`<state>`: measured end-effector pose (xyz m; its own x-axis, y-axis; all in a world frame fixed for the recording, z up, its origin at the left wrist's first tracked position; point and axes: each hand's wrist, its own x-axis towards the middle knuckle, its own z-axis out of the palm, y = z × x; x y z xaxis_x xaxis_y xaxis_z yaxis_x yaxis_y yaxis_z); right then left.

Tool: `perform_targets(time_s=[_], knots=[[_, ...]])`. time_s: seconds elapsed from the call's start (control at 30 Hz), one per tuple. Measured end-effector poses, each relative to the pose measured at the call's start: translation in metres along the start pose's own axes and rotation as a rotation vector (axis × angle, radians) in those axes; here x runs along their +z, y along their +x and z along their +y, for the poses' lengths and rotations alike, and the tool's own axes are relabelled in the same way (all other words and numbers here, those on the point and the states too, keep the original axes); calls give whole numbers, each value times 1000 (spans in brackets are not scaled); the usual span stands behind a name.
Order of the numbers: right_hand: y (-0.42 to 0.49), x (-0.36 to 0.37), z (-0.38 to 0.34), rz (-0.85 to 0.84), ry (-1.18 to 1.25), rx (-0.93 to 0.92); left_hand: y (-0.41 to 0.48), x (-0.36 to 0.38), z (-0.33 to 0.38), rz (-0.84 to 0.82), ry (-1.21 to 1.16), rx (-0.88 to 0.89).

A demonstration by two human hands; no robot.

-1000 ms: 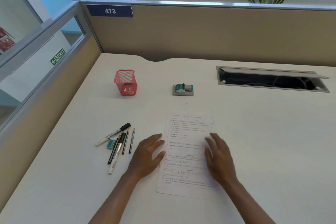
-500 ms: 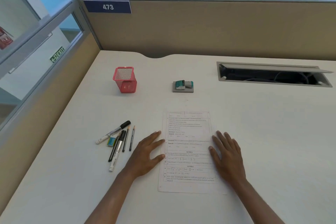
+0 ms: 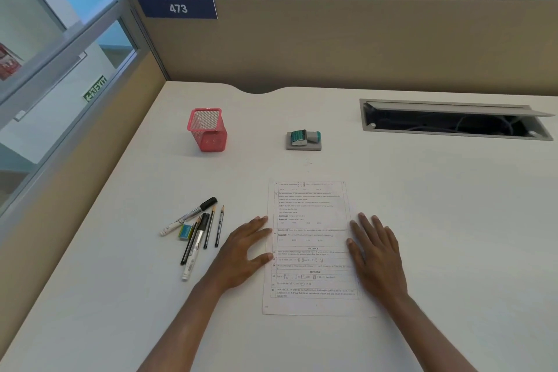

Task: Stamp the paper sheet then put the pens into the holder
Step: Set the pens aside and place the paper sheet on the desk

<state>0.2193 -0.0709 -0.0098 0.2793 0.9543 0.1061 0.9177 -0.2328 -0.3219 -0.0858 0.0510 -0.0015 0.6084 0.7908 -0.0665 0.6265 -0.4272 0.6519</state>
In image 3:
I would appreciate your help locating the person's right hand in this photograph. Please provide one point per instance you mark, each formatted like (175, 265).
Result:
(381, 265)

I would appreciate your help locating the person's left hand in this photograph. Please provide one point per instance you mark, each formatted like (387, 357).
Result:
(237, 256)

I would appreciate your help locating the person's right middle finger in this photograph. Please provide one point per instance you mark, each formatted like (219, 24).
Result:
(378, 228)

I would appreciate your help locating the person's left thumb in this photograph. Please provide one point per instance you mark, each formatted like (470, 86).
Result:
(261, 260)

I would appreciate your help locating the person's right thumb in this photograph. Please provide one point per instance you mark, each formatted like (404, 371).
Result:
(355, 241)

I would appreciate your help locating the person's right forearm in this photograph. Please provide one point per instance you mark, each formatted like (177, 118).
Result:
(429, 337)

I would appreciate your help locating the person's left forearm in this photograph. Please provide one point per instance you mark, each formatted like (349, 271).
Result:
(183, 332)

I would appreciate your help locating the dark pencil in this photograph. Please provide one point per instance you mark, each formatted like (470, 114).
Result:
(209, 228)
(219, 228)

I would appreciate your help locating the printed white paper sheet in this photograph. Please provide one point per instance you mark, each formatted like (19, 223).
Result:
(311, 210)

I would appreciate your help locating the white marker with black cap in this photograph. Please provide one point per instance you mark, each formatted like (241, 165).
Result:
(196, 247)
(187, 217)

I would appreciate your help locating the black pen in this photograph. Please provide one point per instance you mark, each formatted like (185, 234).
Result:
(190, 242)

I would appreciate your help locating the teal eraser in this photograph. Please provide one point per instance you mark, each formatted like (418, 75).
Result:
(186, 232)

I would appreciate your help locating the grey flat pad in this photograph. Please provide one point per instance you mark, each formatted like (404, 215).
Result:
(303, 147)

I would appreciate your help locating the teal and white roller stamp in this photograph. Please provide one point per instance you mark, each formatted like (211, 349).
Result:
(304, 136)

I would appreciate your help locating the pink mesh pen holder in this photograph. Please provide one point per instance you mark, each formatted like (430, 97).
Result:
(207, 132)

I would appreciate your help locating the beige cubicle partition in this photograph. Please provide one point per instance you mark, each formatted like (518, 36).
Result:
(370, 44)

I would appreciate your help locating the beige partition with glass panel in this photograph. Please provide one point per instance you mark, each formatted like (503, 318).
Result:
(56, 153)

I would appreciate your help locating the green exit sign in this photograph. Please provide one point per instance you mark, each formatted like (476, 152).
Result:
(95, 88)

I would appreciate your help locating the blue number sign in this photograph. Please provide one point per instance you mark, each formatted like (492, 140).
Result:
(178, 8)

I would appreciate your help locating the red poster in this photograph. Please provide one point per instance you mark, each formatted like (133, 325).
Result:
(8, 62)

